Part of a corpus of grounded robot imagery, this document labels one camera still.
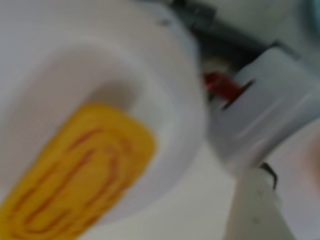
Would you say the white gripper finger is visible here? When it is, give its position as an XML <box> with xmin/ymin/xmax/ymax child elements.
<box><xmin>223</xmin><ymin>161</ymin><xmax>298</xmax><ymax>240</ymax></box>

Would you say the yellow egg sushi toy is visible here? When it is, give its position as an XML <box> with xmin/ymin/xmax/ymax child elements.
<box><xmin>0</xmin><ymin>102</ymin><xmax>158</xmax><ymax>240</ymax></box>

